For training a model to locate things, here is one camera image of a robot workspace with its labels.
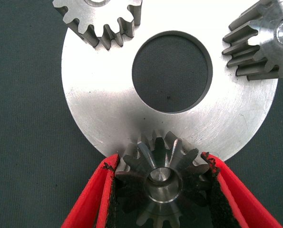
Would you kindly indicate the dark grey table cloth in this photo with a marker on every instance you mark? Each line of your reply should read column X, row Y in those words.
column 24, row 118

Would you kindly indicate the small steel spur gear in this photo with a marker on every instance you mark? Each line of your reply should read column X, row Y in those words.
column 96, row 16
column 267, row 35

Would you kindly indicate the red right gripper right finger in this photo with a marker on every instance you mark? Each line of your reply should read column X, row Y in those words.
column 234, row 197

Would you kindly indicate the small dark steel gear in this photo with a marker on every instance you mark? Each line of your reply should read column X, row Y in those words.
column 165, row 206

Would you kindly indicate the round metal plate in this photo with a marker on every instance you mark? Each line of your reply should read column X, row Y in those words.
column 108, row 107

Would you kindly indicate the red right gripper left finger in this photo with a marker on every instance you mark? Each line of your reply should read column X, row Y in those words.
column 93, row 197

